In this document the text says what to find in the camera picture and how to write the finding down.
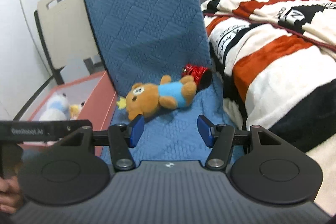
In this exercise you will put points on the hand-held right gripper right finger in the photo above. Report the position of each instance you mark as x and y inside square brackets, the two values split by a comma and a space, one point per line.
[204, 132]

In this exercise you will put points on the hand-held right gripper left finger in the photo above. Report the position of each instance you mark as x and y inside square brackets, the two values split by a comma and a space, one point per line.
[136, 130]

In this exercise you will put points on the large white blue plush toy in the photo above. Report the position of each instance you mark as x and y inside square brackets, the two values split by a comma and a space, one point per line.
[51, 116]

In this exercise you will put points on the brown bear plush toy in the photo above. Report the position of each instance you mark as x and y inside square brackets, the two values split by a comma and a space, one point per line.
[162, 98]

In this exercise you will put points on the small white blue plush toy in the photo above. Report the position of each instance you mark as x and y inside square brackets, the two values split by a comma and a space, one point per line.
[59, 103]

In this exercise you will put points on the pink cardboard box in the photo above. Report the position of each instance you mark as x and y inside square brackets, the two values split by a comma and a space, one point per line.
[101, 98]

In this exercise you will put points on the yellow black white plush toy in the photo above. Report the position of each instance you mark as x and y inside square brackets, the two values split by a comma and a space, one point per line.
[76, 109]

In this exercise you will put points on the red sequin pouch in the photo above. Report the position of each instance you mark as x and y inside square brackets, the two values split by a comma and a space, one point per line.
[198, 74]

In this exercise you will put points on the person's left hand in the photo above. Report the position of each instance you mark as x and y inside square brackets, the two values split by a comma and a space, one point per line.
[8, 195]

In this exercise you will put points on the striped fleece blanket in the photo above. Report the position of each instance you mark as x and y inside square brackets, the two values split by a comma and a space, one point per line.
[275, 61]

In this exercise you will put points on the blue quilted chair cover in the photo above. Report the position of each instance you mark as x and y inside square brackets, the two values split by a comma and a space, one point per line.
[147, 29]

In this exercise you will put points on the beige plastic chair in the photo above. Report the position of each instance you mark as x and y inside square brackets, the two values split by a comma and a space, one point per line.
[65, 24]

